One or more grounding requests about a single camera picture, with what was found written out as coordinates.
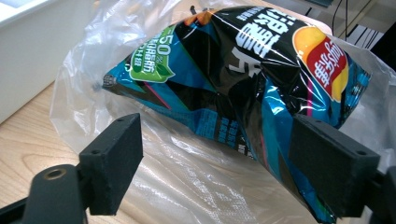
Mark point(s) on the clear plastic bag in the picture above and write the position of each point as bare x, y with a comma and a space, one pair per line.
193, 186

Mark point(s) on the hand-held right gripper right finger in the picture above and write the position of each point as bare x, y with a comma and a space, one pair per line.
330, 168

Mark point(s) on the white plastic box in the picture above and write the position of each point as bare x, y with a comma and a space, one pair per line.
28, 53

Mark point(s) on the black and blue chip bag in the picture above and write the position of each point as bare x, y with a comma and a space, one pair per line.
218, 77

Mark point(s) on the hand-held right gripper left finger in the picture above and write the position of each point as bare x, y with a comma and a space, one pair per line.
112, 161

